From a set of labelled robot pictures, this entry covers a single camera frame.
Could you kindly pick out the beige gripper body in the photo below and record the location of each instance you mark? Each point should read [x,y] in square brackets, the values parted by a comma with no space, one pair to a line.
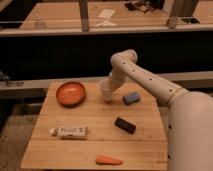
[105,85]

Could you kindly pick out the white ceramic cup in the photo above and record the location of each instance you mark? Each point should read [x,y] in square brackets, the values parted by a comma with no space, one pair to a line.
[107,95]

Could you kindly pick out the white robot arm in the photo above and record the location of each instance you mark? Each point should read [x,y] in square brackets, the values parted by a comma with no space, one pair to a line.
[190,135]

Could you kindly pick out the blue sponge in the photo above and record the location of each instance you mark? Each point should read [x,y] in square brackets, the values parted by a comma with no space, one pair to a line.
[131,98]

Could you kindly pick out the orange bowl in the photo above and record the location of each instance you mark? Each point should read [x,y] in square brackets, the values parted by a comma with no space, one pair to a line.
[70,94]

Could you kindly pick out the black rectangular block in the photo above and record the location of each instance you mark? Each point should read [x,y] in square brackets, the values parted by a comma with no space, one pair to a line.
[126,126]

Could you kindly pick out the white tube with cap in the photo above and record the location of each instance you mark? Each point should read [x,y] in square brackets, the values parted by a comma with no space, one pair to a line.
[69,132]

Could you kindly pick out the white paper sheet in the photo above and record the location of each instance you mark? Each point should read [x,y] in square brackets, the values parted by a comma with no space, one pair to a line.
[106,14]

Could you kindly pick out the orange carrot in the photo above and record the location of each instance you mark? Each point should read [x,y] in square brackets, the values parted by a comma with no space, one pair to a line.
[106,160]

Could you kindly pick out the grey metal post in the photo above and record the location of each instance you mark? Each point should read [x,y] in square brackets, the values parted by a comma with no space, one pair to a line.
[83,7]
[175,10]

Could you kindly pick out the metal clamp on rail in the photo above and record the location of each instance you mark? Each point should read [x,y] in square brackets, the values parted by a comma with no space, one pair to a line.
[8,82]

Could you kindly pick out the grey metal post right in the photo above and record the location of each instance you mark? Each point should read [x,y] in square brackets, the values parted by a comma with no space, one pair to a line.
[175,10]

